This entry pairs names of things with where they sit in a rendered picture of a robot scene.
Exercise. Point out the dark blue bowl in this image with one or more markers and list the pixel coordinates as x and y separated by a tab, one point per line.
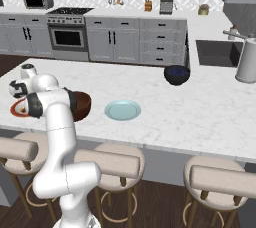
177	75

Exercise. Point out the steel stove with oven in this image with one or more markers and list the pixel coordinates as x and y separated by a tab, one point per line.
68	35

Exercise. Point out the grey drawer stack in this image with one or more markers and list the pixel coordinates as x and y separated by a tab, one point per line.
162	42

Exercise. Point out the potted plant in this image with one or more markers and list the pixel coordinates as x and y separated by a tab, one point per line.
203	9

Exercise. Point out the light blue plate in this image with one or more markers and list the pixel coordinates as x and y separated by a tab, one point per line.
122	110

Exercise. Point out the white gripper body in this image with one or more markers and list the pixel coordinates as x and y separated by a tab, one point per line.
13	88

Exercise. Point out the wooden knife block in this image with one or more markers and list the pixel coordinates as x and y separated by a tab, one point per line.
148	4

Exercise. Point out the red plate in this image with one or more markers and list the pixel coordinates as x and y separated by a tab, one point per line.
16	111

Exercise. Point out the white sink tap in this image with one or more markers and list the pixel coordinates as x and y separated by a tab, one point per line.
246	62

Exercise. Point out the brown wooden bowl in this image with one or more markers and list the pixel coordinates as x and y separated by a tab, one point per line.
83	105

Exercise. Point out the dark grey sink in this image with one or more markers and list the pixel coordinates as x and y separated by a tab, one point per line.
216	53

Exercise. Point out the beige round bar stool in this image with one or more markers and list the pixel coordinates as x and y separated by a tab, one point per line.
20	158
116	165
216	182

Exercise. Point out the small soap dispenser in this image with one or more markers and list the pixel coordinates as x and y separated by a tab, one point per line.
234	32

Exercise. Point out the grey base cupboards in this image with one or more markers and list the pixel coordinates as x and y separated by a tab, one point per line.
23	35
113	40

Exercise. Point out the grey coffee machine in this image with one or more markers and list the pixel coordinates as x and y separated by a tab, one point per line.
166	2

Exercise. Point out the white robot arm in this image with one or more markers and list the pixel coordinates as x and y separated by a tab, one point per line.
59	132

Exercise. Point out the brown chicken drumstick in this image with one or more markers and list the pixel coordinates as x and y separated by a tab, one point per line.
23	108

